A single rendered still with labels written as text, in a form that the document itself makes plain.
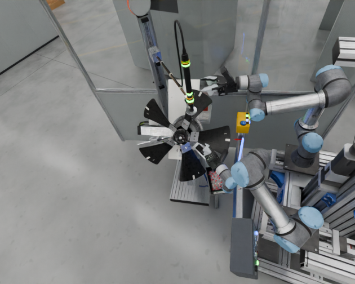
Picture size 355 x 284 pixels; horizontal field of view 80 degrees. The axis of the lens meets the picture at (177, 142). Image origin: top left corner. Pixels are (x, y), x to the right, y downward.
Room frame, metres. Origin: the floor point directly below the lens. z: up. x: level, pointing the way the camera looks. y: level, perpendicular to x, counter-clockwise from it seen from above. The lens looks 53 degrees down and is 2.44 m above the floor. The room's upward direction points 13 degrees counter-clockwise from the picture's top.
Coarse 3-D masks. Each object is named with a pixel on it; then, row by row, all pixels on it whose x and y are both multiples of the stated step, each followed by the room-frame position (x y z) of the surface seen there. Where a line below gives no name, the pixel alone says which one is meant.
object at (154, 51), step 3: (153, 45) 1.62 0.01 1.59; (150, 48) 1.59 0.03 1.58; (153, 48) 1.58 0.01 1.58; (156, 48) 1.57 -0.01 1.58; (150, 51) 1.55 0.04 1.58; (153, 51) 1.54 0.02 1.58; (156, 51) 1.53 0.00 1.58; (159, 51) 1.52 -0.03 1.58; (150, 54) 1.54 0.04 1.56; (153, 54) 1.51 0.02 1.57; (156, 54) 1.51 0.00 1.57; (159, 54) 1.52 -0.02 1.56; (150, 57) 1.58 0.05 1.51; (153, 57) 1.51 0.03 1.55; (156, 57) 1.51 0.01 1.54; (159, 57) 1.52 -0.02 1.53; (153, 60) 1.51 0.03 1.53; (156, 60) 1.51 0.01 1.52
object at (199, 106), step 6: (192, 90) 1.20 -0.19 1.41; (198, 96) 1.12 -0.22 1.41; (204, 96) 1.09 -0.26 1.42; (198, 102) 1.09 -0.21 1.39; (204, 102) 1.06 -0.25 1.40; (210, 102) 1.04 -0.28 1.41; (198, 108) 1.05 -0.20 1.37; (204, 108) 1.02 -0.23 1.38; (186, 114) 1.09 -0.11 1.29; (198, 114) 1.01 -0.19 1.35
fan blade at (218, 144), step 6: (228, 126) 0.95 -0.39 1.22; (204, 132) 0.96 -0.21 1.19; (210, 132) 0.95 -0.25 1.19; (216, 132) 0.93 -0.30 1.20; (222, 132) 0.92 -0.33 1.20; (228, 132) 0.90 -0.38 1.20; (198, 138) 0.93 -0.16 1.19; (204, 138) 0.91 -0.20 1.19; (210, 138) 0.90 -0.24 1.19; (216, 138) 0.89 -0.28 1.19; (222, 138) 0.87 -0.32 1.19; (228, 138) 0.86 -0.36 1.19; (204, 144) 0.87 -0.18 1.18; (210, 144) 0.85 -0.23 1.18; (216, 144) 0.84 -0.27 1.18; (222, 144) 0.83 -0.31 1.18; (228, 144) 0.82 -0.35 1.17; (216, 150) 0.80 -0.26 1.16; (222, 150) 0.79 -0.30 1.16
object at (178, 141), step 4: (180, 128) 1.01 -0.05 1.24; (176, 132) 0.97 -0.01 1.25; (180, 132) 0.97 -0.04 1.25; (184, 132) 0.95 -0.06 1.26; (188, 132) 0.98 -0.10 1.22; (172, 136) 0.97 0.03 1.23; (176, 136) 0.96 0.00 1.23; (184, 136) 0.94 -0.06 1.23; (188, 136) 0.93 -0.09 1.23; (176, 140) 0.94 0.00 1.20; (180, 140) 0.93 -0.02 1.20; (184, 140) 0.92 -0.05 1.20; (188, 140) 0.93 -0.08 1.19; (176, 144) 0.92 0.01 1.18; (180, 144) 0.91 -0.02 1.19; (184, 144) 0.90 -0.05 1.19
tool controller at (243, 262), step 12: (240, 228) 0.25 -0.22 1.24; (252, 228) 0.23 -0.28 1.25; (240, 240) 0.19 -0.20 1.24; (252, 240) 0.18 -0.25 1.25; (240, 252) 0.14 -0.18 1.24; (252, 252) 0.13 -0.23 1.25; (240, 264) 0.09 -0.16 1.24; (252, 264) 0.08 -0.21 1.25; (240, 276) 0.05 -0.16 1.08; (252, 276) 0.04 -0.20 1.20
